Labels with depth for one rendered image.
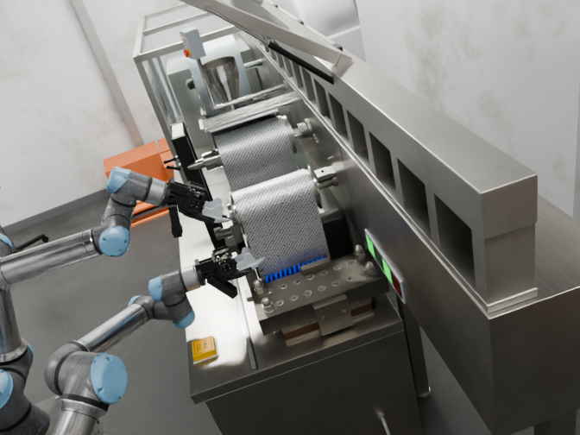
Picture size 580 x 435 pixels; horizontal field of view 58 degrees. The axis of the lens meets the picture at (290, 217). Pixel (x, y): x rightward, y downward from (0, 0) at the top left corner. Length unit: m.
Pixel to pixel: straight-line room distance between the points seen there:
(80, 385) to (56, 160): 3.99
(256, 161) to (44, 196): 3.82
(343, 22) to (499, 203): 4.01
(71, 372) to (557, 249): 1.12
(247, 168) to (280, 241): 0.29
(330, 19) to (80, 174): 2.68
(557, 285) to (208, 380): 1.06
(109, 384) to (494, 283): 0.95
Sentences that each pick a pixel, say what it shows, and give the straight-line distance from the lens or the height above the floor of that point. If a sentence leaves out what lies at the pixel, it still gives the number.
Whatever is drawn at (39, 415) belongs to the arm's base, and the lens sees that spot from 1.92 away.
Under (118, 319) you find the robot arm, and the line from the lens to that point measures 1.68.
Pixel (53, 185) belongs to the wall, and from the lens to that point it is 5.35.
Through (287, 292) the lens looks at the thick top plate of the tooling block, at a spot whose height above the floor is 1.03.
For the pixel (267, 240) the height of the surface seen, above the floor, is 1.16.
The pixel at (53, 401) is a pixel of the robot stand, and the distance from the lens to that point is 2.01.
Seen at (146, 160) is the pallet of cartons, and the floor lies 0.38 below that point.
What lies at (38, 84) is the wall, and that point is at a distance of 5.08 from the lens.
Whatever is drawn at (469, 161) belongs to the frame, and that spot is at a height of 1.65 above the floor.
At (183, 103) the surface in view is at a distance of 2.50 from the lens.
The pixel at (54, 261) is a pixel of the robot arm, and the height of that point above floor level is 1.38.
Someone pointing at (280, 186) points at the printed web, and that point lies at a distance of 1.58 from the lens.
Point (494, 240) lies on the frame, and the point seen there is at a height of 1.57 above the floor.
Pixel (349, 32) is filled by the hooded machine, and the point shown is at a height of 0.93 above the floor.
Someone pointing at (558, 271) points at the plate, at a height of 1.44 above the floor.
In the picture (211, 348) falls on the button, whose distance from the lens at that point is 1.69.
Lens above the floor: 2.04
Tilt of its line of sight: 31 degrees down
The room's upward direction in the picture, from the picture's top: 16 degrees counter-clockwise
